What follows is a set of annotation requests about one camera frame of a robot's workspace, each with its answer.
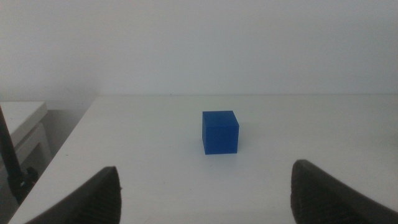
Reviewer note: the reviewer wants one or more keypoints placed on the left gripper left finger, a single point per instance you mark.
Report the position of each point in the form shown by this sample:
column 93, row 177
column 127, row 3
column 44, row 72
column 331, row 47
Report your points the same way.
column 96, row 199

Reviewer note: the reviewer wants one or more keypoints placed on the black pole stand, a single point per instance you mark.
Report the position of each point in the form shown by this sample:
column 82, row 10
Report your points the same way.
column 9, row 161

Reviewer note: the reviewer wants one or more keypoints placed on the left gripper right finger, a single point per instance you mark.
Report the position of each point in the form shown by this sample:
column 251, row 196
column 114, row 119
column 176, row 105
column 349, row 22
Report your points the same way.
column 320, row 199

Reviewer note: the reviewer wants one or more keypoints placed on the white side cabinet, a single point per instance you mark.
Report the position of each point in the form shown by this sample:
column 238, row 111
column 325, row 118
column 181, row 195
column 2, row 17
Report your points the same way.
column 21, row 115

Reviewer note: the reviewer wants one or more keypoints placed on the blue cube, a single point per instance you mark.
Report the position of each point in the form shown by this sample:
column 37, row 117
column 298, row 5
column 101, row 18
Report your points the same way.
column 220, row 137

